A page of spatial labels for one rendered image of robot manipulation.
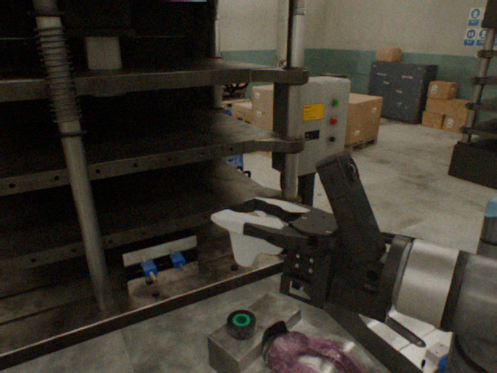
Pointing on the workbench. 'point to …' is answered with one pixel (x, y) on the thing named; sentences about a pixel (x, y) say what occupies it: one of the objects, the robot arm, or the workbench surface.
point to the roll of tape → (241, 324)
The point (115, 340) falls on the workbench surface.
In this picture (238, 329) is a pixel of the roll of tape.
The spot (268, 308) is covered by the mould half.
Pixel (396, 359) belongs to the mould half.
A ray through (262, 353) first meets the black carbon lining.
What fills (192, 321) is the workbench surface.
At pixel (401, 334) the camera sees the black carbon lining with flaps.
